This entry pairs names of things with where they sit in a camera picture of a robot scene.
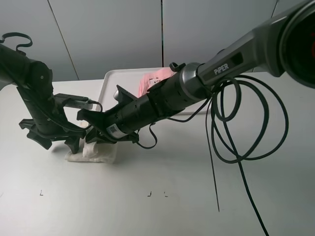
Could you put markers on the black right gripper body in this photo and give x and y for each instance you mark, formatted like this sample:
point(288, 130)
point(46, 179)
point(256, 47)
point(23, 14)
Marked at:
point(122, 122)

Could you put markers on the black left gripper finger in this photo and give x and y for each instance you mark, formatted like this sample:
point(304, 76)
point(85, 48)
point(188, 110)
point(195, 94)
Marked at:
point(73, 143)
point(45, 143)

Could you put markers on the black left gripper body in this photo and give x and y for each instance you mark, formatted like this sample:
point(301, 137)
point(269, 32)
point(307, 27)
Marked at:
point(48, 119)

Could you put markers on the cream white towel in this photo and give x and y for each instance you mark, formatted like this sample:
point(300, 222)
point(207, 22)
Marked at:
point(93, 152)

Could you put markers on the pink towel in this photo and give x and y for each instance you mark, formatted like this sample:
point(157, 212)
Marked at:
point(150, 79)

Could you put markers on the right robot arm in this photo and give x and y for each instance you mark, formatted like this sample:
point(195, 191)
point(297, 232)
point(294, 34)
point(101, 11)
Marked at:
point(283, 44)

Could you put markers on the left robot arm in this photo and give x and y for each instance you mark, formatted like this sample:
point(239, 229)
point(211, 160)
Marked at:
point(33, 80)

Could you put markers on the white plastic tray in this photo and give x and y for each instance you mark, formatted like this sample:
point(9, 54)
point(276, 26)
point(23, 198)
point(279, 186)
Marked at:
point(129, 79)

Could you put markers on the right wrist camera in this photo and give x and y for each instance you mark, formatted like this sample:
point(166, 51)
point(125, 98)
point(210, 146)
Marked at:
point(123, 96)

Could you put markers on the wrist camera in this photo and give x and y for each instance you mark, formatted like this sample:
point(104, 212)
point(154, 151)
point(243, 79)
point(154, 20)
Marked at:
point(123, 96)
point(74, 101)

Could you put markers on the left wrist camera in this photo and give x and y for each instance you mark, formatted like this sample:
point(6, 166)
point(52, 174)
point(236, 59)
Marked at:
point(74, 101)

